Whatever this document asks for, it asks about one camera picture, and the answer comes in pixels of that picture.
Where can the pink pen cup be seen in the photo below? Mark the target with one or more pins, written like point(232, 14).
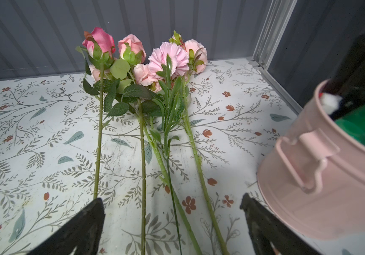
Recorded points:
point(314, 178)

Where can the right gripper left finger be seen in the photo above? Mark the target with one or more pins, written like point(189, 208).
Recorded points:
point(79, 236)

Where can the pink carnation stem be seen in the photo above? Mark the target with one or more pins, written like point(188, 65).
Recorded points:
point(169, 63)

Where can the pink multi bloom peony stem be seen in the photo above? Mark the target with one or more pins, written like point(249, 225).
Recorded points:
point(193, 63)

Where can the floral patterned table mat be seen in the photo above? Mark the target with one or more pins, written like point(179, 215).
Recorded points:
point(48, 137)

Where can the pale pink rose stem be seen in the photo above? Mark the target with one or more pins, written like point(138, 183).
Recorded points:
point(131, 72)

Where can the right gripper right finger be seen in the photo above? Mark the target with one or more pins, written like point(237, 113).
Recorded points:
point(268, 233)

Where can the hot pink rose stem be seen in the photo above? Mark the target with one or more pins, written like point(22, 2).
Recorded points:
point(98, 48)

